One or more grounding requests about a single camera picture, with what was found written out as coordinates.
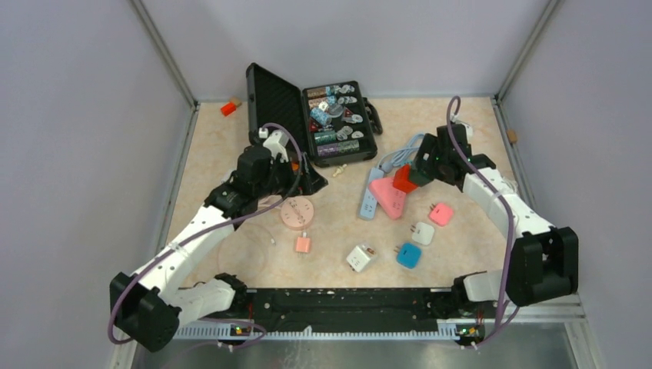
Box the round pink power socket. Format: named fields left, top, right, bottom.
left=280, top=197, right=315, bottom=231

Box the red cube plug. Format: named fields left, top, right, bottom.
left=392, top=164, right=418, bottom=194

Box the pink charger plug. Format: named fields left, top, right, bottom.
left=428, top=203, right=454, bottom=227

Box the pink triangular power socket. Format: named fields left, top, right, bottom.
left=368, top=178, right=406, bottom=220

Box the small salmon charger plug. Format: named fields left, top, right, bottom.
left=294, top=231, right=311, bottom=256

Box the light blue power strip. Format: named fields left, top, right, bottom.
left=358, top=167, right=385, bottom=221

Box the white charger plug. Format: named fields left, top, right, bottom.
left=411, top=222, right=435, bottom=246

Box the white cartoon plug adapter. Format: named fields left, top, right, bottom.
left=345, top=243, right=378, bottom=273

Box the blue charger plug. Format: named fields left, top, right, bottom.
left=394, top=242, right=422, bottom=269

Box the dark green cube plug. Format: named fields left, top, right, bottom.
left=408, top=170, right=433, bottom=187

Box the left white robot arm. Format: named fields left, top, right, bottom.
left=106, top=122, right=328, bottom=352

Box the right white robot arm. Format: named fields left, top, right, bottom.
left=408, top=123, right=579, bottom=317

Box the small white plastic connector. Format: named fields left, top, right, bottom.
left=332, top=164, right=348, bottom=178

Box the open black carrying case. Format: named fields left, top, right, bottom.
left=246, top=63, right=383, bottom=168

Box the red small block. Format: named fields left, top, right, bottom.
left=220, top=102, right=238, bottom=117

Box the light blue coiled cable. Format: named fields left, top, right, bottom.
left=378, top=132, right=426, bottom=175

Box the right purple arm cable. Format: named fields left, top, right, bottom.
left=445, top=95, right=521, bottom=352

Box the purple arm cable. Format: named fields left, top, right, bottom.
left=107, top=121, right=304, bottom=352
left=445, top=95, right=521, bottom=352

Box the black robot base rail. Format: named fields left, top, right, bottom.
left=209, top=288, right=496, bottom=334

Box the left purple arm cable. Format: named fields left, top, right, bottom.
left=107, top=121, right=304, bottom=352

